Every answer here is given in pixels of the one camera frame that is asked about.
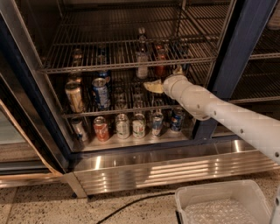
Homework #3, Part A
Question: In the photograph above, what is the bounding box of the stainless steel display fridge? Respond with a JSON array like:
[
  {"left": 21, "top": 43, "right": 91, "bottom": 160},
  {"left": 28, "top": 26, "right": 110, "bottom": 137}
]
[{"left": 0, "top": 0, "right": 279, "bottom": 197}]

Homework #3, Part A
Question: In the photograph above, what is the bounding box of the silver can bottom left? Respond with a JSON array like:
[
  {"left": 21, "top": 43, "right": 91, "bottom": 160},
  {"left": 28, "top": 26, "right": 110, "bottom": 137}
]
[{"left": 71, "top": 117, "right": 88, "bottom": 142}]

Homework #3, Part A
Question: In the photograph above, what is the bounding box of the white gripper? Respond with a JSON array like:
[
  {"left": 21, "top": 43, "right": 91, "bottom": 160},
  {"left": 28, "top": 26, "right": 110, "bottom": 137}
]
[{"left": 143, "top": 66, "right": 193, "bottom": 101}]

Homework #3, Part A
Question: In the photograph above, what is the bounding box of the middle wire fridge shelf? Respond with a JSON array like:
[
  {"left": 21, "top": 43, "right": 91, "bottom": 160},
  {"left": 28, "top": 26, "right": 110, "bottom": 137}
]
[{"left": 63, "top": 69, "right": 178, "bottom": 118}]

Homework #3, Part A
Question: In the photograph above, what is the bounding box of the green white can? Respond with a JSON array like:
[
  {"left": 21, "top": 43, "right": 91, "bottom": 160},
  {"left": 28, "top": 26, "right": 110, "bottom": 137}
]
[
  {"left": 132, "top": 113, "right": 146, "bottom": 139},
  {"left": 115, "top": 114, "right": 130, "bottom": 139}
]

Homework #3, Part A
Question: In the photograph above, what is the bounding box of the black floor cable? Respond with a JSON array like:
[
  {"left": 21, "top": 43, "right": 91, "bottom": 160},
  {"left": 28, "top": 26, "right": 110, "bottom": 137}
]
[{"left": 95, "top": 191, "right": 176, "bottom": 224}]

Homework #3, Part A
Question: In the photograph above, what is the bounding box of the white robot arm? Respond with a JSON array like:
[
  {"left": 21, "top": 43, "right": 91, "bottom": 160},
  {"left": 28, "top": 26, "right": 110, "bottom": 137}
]
[{"left": 143, "top": 74, "right": 280, "bottom": 165}]

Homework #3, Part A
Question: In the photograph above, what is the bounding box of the open glass fridge door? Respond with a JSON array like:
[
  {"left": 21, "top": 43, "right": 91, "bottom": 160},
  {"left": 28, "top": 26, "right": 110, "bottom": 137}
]
[{"left": 0, "top": 53, "right": 65, "bottom": 188}]

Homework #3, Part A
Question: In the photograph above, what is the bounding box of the clear glass bottle white label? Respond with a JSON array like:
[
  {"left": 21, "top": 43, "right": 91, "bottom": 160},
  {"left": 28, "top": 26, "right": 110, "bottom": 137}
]
[{"left": 136, "top": 27, "right": 148, "bottom": 80}]

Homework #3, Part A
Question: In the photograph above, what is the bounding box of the clear plastic bin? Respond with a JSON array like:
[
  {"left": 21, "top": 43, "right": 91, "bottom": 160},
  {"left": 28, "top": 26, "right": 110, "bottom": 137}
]
[{"left": 175, "top": 179, "right": 272, "bottom": 224}]

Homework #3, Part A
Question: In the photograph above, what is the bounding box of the red coke can shelf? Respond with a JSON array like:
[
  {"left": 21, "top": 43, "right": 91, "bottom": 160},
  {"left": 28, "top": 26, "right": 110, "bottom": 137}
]
[{"left": 154, "top": 43, "right": 167, "bottom": 78}]

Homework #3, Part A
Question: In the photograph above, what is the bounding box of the dark can behind gold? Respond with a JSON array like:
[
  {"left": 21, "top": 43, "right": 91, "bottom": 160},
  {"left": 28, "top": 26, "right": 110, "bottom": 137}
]
[{"left": 67, "top": 72, "right": 82, "bottom": 84}]

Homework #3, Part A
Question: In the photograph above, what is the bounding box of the wire fridge shelf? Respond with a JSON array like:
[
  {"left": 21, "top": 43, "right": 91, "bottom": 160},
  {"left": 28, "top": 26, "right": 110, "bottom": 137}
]
[
  {"left": 42, "top": 2, "right": 229, "bottom": 74},
  {"left": 63, "top": 69, "right": 178, "bottom": 118}
]

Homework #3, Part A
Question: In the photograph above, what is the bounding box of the blue pepsi can bottom right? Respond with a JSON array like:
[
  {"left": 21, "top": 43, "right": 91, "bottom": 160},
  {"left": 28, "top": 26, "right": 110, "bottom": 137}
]
[{"left": 170, "top": 107, "right": 185, "bottom": 131}]

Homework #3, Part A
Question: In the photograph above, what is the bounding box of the blue silver can bottom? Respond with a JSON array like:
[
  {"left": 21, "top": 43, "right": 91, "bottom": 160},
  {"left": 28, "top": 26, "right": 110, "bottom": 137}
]
[{"left": 151, "top": 112, "right": 164, "bottom": 137}]

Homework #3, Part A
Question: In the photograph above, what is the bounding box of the blue pepsi can middle front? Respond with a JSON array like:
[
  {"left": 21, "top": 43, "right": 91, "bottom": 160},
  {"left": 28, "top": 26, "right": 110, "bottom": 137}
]
[{"left": 92, "top": 78, "right": 110, "bottom": 110}]

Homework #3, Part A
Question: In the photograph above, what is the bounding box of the red coke can bottom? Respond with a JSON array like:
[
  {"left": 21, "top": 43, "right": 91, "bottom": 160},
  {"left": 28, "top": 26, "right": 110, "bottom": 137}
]
[{"left": 94, "top": 116, "right": 109, "bottom": 142}]

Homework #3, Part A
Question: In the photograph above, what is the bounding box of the blue can behind pepsi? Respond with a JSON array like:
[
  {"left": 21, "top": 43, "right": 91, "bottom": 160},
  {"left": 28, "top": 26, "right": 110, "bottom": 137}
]
[{"left": 97, "top": 70, "right": 111, "bottom": 83}]

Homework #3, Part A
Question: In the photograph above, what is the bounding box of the right compartment wire shelf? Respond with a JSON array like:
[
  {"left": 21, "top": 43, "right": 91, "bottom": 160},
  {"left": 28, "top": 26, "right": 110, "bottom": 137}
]
[{"left": 230, "top": 25, "right": 280, "bottom": 103}]

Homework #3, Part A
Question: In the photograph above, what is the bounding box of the green white can bottom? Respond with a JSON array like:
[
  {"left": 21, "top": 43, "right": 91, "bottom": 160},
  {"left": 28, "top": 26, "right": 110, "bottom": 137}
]
[{"left": 115, "top": 114, "right": 130, "bottom": 139}]

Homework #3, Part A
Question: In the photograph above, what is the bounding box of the gold can middle shelf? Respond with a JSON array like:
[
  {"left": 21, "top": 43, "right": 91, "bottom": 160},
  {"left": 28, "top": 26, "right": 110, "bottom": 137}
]
[{"left": 65, "top": 81, "right": 85, "bottom": 113}]

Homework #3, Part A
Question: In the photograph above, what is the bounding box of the upper wire fridge shelf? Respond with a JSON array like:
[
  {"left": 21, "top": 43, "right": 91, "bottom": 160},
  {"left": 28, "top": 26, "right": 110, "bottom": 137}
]
[{"left": 42, "top": 2, "right": 229, "bottom": 74}]

